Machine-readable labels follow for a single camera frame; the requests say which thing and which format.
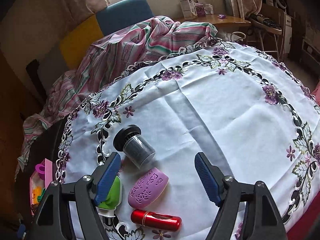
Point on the wooden side desk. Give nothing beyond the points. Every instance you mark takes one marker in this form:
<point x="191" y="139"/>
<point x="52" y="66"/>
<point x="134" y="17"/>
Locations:
<point x="229" y="21"/>

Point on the pink-rimmed white tray box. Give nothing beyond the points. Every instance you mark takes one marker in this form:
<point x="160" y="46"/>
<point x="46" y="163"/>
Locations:
<point x="36" y="181"/>

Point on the white carton box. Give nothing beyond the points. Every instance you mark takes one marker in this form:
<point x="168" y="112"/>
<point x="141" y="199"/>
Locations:
<point x="188" y="9"/>

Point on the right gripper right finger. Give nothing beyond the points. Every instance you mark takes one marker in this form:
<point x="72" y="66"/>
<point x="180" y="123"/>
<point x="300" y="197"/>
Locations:
<point x="261" y="220"/>

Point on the multicolour padded headboard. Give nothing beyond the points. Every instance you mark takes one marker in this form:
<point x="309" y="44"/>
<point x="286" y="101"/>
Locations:
<point x="68" y="53"/>

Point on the pink striped bedsheet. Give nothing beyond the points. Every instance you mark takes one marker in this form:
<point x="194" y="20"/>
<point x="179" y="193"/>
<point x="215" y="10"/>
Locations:
<point x="105" y="60"/>

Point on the white floral embroidered tablecloth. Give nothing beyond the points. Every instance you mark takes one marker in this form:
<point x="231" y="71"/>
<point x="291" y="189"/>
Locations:
<point x="244" y="110"/>

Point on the red metallic capsule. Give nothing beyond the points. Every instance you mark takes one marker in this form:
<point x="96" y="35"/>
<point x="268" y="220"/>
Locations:
<point x="156" y="220"/>

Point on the lilac oval case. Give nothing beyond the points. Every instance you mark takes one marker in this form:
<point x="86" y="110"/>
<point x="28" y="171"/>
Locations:
<point x="147" y="188"/>

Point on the magenta plastic cup toy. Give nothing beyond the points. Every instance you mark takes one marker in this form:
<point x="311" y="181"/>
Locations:
<point x="41" y="170"/>

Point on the orange ridged block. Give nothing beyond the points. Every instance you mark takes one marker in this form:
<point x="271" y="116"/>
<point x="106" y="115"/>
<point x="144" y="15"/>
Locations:
<point x="36" y="195"/>

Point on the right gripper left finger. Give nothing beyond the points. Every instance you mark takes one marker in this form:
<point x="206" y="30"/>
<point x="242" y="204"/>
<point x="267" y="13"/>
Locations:
<point x="53" y="220"/>

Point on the black lidded jar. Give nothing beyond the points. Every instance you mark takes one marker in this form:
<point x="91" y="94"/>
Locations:
<point x="130" y="141"/>

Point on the light green plastic cap toy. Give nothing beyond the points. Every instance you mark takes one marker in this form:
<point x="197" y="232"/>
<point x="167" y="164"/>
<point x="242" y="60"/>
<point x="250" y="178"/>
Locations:
<point x="112" y="201"/>

